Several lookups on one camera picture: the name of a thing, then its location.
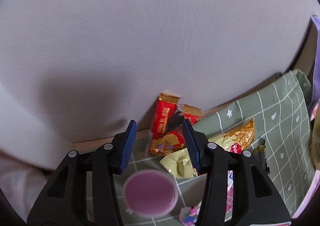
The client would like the pink white flat packet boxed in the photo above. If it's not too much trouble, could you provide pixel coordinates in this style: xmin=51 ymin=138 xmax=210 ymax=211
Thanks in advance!
xmin=225 ymin=171 xmax=234 ymax=222

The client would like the yellow red snack bag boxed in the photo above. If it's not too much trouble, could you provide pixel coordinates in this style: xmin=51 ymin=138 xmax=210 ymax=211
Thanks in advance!
xmin=208 ymin=119 xmax=255 ymax=153

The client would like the pink plastic cup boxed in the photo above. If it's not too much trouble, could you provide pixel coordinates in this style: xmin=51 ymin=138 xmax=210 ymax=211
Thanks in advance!
xmin=123 ymin=170 xmax=178 ymax=218

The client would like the colourful cup lid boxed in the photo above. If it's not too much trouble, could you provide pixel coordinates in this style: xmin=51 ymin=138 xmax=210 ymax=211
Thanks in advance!
xmin=178 ymin=203 xmax=201 ymax=226

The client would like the pale yellow wrapper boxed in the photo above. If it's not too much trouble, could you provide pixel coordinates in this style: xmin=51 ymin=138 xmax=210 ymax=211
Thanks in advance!
xmin=159 ymin=148 xmax=198 ymax=179

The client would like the green grid bed sheet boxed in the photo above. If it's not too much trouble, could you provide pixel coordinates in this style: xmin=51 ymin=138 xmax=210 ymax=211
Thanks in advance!
xmin=114 ymin=70 xmax=315 ymax=225

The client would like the red foil snack bag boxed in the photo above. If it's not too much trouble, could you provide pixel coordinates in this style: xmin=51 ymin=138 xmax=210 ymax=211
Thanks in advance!
xmin=147 ymin=91 xmax=184 ymax=156

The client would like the small red gold wrapper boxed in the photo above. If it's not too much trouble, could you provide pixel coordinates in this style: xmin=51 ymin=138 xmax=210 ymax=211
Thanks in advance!
xmin=177 ymin=104 xmax=203 ymax=125

